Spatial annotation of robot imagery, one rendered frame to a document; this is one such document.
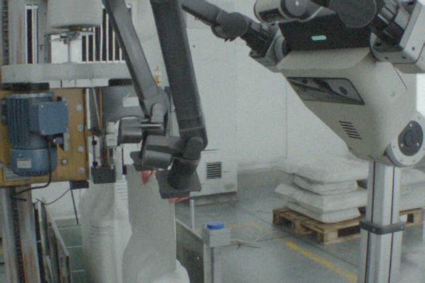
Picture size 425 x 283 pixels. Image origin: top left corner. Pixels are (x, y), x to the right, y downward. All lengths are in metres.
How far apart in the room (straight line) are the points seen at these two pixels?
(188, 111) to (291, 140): 5.73
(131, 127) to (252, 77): 5.06
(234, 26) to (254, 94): 4.98
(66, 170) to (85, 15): 0.53
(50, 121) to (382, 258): 1.02
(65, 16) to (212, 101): 4.14
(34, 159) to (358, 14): 1.00
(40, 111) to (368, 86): 0.87
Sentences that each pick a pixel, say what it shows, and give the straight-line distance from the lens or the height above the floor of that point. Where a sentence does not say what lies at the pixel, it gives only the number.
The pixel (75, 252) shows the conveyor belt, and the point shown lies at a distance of 3.14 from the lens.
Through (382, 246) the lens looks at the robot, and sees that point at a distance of 1.54.
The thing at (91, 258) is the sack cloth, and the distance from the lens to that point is 2.22.
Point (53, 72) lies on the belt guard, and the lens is 1.59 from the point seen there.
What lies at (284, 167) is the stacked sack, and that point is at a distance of 4.75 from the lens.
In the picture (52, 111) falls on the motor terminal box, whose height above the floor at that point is 1.28.
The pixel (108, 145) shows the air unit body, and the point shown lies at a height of 1.15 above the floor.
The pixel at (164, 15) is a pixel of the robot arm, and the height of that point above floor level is 1.48.
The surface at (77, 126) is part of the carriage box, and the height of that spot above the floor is 1.21.
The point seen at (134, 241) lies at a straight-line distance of 1.74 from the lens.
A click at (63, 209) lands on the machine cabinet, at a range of 4.66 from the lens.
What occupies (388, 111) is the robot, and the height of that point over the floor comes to 1.28.
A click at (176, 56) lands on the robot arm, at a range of 1.06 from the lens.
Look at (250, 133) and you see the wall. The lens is 6.52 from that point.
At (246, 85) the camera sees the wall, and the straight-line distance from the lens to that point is 6.47.
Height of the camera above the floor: 1.37
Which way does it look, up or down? 7 degrees down
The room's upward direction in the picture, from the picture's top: 1 degrees counter-clockwise
